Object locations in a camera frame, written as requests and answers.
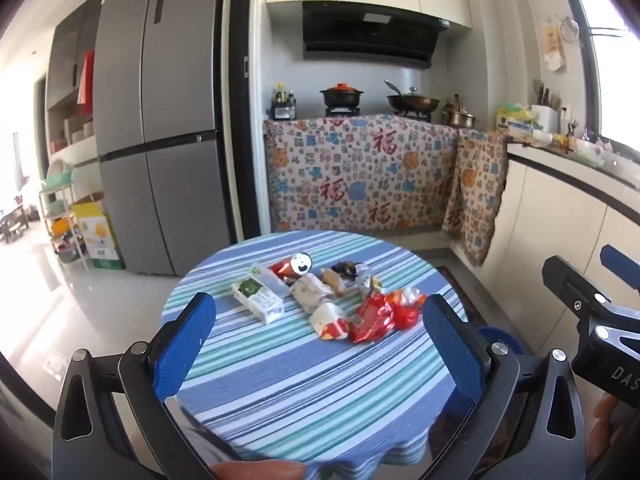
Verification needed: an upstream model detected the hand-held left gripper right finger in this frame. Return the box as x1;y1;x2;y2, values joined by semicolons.
400;294;587;480

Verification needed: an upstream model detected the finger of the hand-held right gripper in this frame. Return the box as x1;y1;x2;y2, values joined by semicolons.
600;245;640;291
542;256;640;331

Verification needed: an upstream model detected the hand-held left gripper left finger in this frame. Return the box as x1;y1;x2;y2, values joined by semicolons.
52;291;236;480

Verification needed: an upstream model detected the blue plastic bin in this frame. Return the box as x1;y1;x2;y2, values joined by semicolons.
470;326;526;361

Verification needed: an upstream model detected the crushed orange drink can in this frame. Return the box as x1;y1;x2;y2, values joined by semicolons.
270;252;314;281

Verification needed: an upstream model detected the person's right hand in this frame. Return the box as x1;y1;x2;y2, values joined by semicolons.
586;392;626;466

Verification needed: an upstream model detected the person's left hand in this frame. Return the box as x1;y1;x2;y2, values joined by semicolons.
210;460;307;480

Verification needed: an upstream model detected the patterned floor rug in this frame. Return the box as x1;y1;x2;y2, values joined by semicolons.
434;264;488;331

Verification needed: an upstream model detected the red and clear wrapper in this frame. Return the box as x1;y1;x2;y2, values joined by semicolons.
385;287;426;331

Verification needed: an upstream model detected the white base cabinet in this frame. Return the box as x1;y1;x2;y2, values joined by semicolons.
500;150;640;361

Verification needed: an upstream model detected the white green carton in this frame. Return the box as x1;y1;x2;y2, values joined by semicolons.
231;262;292;325

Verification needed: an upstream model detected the shiny red wrapper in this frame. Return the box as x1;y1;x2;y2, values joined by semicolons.
348;294;396;345

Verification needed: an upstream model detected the crumpled clear plastic bag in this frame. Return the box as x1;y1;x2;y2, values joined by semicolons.
355;262;385;297

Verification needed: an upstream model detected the striped blue green tablecloth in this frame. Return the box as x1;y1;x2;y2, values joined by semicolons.
160;231;473;480

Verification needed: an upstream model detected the small printed blanket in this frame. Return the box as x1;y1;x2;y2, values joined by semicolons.
442;129;510;267

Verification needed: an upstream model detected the white red snack packet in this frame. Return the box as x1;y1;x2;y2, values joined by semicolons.
307;301;350;342

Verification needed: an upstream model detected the yellow green cardboard box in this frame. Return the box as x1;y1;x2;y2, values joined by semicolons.
70;201;126;271

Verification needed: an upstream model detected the floral paper cup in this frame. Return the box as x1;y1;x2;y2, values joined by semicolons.
289;274;333;311

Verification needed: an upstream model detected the clear wrapped snack bar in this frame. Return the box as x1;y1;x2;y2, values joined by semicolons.
320;268;347;296

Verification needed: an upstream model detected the white knife block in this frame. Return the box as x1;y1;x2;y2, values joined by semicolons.
531;80;560;133

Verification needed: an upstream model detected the yellow green packet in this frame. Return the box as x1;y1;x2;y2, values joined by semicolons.
495;102;538;138

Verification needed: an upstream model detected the storage rack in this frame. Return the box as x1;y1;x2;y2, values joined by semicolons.
39;157;91;271

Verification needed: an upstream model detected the steel pot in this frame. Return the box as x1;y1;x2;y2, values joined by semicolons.
441;102;477;129

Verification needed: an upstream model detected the large printed blanket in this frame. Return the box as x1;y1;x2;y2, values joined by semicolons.
263;115;460;235

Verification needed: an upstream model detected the window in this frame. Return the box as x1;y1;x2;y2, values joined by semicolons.
565;0;640;151

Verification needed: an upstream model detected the grey refrigerator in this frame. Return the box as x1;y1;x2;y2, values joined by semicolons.
94;0;236;277

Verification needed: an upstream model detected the wok with glass lid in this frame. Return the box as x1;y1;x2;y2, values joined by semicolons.
384;79;441;115

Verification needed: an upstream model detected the black gas stove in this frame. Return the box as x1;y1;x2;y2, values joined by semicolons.
324;105;432;122

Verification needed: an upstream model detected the black pot with orange lid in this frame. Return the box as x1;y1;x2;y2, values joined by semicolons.
320;82;365;109

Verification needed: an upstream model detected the red hanging cloth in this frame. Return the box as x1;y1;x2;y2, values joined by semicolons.
77;50;96;116

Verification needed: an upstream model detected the black range hood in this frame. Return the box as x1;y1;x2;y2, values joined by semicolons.
302;1;450;70

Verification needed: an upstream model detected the hanging wall ornament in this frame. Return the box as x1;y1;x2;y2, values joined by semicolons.
542;20;566;71

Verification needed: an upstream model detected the grey wall shelf unit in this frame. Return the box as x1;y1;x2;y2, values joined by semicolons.
45;0;106;171

